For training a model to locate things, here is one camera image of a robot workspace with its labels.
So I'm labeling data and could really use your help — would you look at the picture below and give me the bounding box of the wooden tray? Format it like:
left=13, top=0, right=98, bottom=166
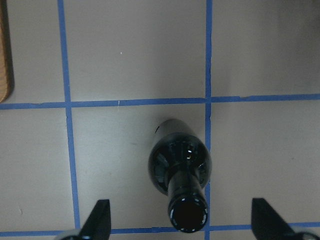
left=0, top=0, right=15, bottom=103

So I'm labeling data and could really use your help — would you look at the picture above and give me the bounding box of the dark wine bottle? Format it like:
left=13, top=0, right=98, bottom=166
left=148, top=118, right=212, bottom=234

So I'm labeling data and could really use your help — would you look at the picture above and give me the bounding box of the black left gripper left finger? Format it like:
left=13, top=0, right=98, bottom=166
left=78, top=199, right=111, bottom=237

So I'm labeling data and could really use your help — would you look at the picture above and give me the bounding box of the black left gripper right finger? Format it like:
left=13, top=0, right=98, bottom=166
left=251, top=198, right=296, bottom=237

